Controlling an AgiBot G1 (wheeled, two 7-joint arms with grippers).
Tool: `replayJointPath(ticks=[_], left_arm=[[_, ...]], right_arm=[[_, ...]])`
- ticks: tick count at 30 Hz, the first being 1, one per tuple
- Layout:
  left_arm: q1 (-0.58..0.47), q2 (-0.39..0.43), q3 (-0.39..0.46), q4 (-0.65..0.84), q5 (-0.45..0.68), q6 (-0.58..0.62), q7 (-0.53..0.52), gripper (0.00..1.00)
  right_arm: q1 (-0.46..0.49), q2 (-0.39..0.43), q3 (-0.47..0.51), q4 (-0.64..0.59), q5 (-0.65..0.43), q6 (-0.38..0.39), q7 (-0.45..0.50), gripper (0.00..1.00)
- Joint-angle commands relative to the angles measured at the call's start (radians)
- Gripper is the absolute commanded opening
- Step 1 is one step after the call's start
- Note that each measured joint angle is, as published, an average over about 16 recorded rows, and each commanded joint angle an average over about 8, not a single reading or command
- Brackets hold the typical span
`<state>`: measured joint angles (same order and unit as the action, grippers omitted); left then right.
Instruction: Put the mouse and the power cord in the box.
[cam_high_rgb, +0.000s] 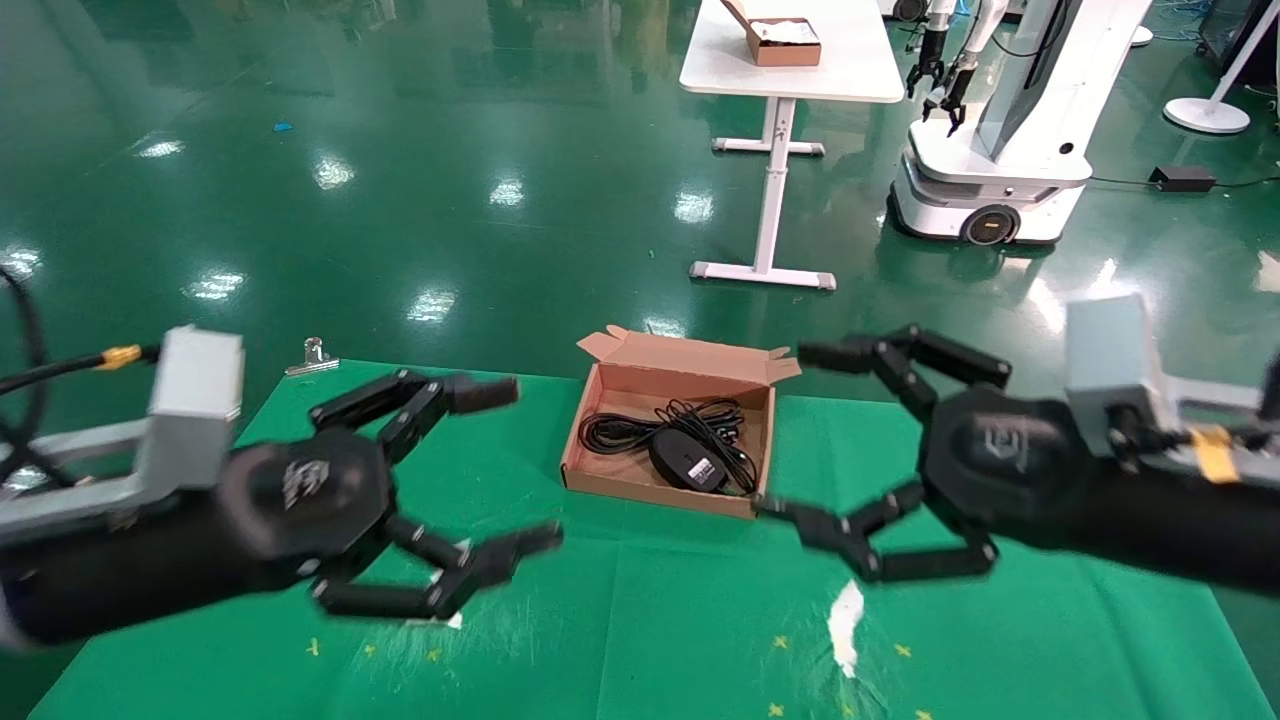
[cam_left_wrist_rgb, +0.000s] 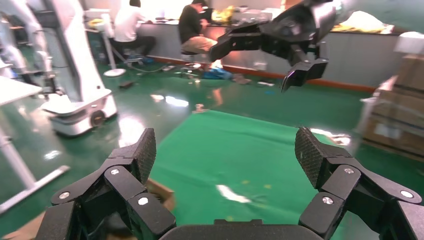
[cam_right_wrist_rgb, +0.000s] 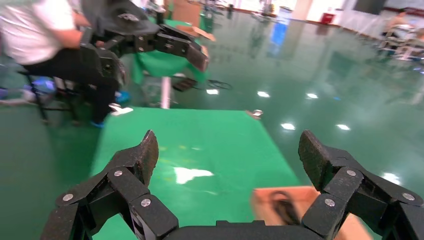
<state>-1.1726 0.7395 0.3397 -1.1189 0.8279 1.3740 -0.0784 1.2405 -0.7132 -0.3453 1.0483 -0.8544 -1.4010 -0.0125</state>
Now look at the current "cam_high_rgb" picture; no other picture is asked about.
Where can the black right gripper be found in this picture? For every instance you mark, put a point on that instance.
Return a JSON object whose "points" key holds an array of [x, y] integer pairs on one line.
{"points": [[1010, 460]]}

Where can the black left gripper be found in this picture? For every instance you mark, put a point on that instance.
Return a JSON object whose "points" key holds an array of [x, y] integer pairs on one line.
{"points": [[300, 500]]}

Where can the open brown cardboard box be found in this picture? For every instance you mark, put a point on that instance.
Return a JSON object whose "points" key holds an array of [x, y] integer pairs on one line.
{"points": [[640, 375]]}

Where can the small cardboard box white contents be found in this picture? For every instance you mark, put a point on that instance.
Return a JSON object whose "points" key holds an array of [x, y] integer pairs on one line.
{"points": [[785, 42]]}

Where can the green table cloth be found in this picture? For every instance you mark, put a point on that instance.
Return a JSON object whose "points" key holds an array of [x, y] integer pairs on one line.
{"points": [[640, 620]]}

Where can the metal binder clip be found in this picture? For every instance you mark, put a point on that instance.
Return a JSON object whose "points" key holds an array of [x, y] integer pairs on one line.
{"points": [[312, 360]]}

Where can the white wheeled robot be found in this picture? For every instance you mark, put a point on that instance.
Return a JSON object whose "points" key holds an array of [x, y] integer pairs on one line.
{"points": [[1010, 150]]}

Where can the white standing table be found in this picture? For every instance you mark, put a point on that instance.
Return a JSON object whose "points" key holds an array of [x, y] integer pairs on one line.
{"points": [[850, 60]]}

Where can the black power brick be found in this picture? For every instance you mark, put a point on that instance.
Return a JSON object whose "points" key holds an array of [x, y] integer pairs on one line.
{"points": [[1182, 178]]}

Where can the white round-base floor stand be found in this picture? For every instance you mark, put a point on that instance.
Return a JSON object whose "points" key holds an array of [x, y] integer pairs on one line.
{"points": [[1205, 115]]}

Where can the black cabinet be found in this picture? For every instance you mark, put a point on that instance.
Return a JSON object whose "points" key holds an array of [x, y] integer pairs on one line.
{"points": [[1225, 25]]}

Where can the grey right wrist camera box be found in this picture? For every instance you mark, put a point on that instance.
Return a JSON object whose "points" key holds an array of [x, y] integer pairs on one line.
{"points": [[1105, 350]]}

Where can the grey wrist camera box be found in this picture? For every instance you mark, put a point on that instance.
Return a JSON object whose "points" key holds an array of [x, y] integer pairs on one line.
{"points": [[1105, 350], [190, 400]]}

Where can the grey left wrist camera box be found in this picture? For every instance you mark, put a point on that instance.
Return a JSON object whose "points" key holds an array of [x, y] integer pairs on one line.
{"points": [[190, 400]]}

